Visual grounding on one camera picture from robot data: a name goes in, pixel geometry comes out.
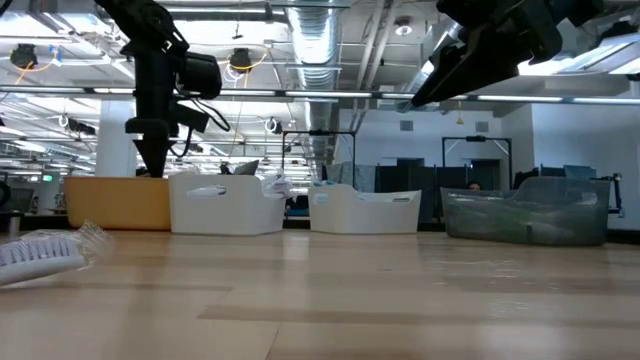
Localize black gantry frame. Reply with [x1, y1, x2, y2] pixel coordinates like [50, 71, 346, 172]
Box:
[441, 134, 514, 194]
[281, 128, 358, 194]

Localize black camera cable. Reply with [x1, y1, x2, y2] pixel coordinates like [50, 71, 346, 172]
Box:
[167, 97, 232, 159]

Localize silver ventilation duct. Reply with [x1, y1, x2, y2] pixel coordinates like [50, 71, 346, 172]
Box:
[284, 0, 347, 169]
[399, 19, 466, 114]

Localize yellow plastic bin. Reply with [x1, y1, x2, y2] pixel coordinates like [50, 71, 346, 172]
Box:
[63, 175, 174, 231]

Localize long ceiling light rail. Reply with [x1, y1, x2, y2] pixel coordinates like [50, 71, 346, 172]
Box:
[0, 84, 640, 106]

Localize narrow white plastic bin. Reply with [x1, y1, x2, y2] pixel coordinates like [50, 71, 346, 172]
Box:
[168, 172, 289, 236]

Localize white pillar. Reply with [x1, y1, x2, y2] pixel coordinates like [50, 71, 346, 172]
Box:
[94, 98, 140, 179]

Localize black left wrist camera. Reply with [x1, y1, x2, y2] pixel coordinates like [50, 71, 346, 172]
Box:
[177, 51, 224, 100]

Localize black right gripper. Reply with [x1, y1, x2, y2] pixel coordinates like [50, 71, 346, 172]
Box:
[409, 0, 606, 109]

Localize black ceiling device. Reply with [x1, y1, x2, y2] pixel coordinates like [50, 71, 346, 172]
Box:
[9, 43, 39, 70]
[228, 47, 254, 75]

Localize dark office partition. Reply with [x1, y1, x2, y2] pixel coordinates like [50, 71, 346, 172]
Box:
[373, 157, 519, 226]

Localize wide white plastic bin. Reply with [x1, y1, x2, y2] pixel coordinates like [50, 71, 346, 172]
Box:
[307, 183, 423, 235]

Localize black background stand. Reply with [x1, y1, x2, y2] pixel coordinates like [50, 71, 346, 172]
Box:
[589, 172, 624, 217]

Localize background computer monitor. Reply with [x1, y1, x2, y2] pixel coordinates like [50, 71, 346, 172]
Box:
[232, 158, 261, 177]

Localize purple toothbrush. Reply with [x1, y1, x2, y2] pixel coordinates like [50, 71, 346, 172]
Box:
[0, 222, 115, 287]
[260, 172, 296, 199]

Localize brown plastic bin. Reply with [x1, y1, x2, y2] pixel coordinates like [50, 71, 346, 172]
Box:
[440, 175, 611, 246]

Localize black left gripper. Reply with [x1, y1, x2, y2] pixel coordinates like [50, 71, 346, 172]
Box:
[119, 42, 211, 179]

